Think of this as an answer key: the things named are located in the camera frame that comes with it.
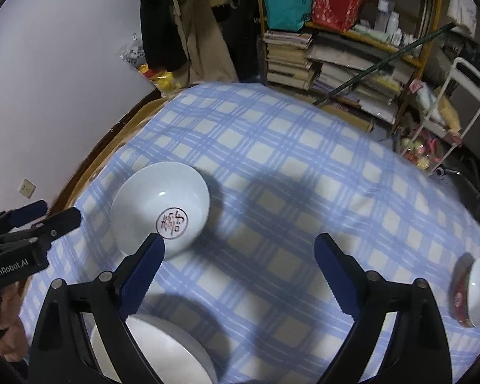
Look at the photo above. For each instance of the white wall socket upper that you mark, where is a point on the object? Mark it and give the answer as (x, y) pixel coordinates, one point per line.
(27, 188)

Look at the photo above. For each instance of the white rolling cart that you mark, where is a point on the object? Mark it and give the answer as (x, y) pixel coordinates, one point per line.
(440, 130)

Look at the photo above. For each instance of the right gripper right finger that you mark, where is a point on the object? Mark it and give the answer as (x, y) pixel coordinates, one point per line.
(417, 350)

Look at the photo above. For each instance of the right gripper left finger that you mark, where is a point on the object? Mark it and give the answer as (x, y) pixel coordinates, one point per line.
(61, 350)

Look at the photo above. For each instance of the green long pole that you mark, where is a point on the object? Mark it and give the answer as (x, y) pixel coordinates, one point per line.
(383, 63)

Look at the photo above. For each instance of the large white bowl orange band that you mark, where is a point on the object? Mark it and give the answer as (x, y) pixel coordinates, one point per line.
(173, 353)

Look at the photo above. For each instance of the white bowl red emblem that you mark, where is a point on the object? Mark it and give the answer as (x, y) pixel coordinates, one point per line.
(167, 198)

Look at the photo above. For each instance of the blue plaid tablecloth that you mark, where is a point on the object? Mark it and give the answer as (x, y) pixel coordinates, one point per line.
(279, 172)

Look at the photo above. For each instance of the wooden bookshelf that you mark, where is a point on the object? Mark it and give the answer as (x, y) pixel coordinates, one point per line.
(382, 28)

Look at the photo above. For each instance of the stack of books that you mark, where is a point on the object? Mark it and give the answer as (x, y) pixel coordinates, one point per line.
(287, 62)

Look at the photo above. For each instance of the person left hand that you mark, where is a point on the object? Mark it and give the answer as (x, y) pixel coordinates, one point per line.
(14, 342)

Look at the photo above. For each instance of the small red patterned bowl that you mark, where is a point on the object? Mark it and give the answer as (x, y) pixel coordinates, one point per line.
(464, 291)

